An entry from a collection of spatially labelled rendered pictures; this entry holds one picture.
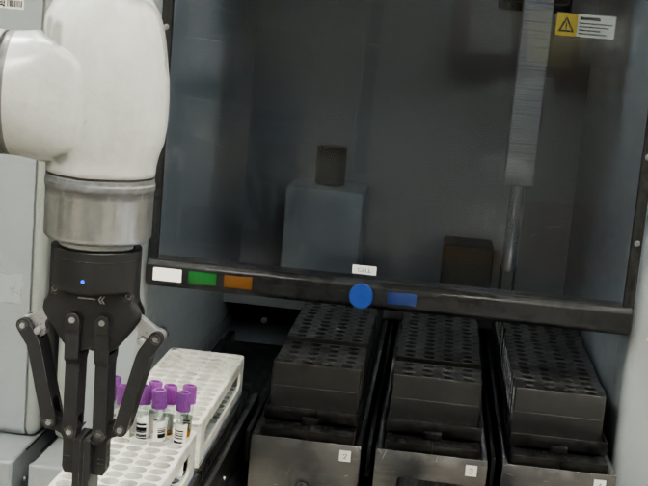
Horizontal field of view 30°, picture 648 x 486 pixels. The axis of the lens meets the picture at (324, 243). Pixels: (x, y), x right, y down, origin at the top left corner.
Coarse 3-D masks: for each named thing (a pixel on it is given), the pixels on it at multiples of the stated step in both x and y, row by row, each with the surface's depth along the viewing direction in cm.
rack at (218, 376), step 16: (176, 352) 160; (192, 352) 160; (208, 352) 160; (160, 368) 151; (176, 368) 152; (192, 368) 152; (208, 368) 154; (224, 368) 154; (240, 368) 157; (176, 384) 145; (208, 384) 146; (224, 384) 147; (240, 384) 159; (208, 400) 141; (224, 400) 153; (208, 416) 136; (224, 416) 147; (208, 432) 146
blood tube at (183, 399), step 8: (184, 392) 125; (176, 400) 124; (184, 400) 124; (176, 408) 124; (184, 408) 124; (176, 416) 125; (184, 416) 124; (176, 424) 125; (184, 424) 125; (176, 432) 125; (184, 432) 125; (176, 440) 125; (184, 440) 125
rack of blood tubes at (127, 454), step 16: (192, 432) 129; (112, 448) 122; (128, 448) 123; (144, 448) 123; (160, 448) 123; (176, 448) 125; (192, 448) 127; (112, 464) 118; (128, 464) 118; (144, 464) 120; (160, 464) 119; (176, 464) 119; (192, 464) 128; (64, 480) 113; (112, 480) 114; (128, 480) 114; (144, 480) 114; (160, 480) 115; (176, 480) 125
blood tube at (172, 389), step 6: (168, 384) 127; (174, 384) 127; (168, 390) 126; (174, 390) 126; (168, 396) 126; (174, 396) 126; (168, 402) 126; (174, 402) 126; (168, 408) 126; (174, 408) 127; (168, 414) 126; (174, 414) 127; (168, 420) 127; (168, 426) 127; (168, 432) 127
